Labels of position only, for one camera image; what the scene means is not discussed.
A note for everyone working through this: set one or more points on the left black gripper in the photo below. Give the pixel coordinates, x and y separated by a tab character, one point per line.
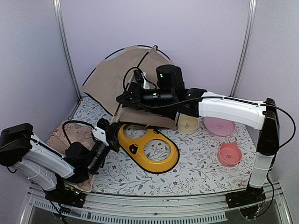
111	136

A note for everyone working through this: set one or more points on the cream small bowl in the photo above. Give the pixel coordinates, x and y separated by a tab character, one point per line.
187	125

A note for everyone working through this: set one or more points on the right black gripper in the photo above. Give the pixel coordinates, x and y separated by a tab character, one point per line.
137	101

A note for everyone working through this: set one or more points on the pink cat-ear bowl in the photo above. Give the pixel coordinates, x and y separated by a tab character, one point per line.
229	154

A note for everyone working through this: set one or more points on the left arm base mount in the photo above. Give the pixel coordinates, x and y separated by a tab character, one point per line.
63	196

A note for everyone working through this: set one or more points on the pink flat plate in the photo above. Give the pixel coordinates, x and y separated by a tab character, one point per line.
219	127

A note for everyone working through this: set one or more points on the left aluminium frame post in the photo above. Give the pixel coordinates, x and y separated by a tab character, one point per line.
62	33

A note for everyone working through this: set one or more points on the yellow double bowl holder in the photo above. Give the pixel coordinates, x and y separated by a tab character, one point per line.
153	152

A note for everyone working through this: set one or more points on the front aluminium table rail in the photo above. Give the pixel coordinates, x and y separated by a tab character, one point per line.
116	209

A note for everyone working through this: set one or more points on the right aluminium frame post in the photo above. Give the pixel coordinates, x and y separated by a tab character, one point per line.
245	46

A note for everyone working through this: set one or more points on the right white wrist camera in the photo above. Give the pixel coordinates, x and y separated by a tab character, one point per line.
140	80

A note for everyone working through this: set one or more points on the aluminium frame post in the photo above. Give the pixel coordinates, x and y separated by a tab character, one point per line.
62	33
245	46

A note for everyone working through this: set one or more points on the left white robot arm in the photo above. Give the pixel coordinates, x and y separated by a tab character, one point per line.
21	148

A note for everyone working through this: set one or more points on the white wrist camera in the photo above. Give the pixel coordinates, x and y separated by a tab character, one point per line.
99	132
140	80

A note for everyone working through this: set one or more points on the beige fabric pet tent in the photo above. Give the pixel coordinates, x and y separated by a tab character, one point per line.
114	76

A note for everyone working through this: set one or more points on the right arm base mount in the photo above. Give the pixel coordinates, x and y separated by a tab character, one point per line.
251	198

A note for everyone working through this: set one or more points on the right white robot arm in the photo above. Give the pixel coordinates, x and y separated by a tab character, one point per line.
259	115

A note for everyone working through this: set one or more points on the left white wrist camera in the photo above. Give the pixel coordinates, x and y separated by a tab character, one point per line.
99	132

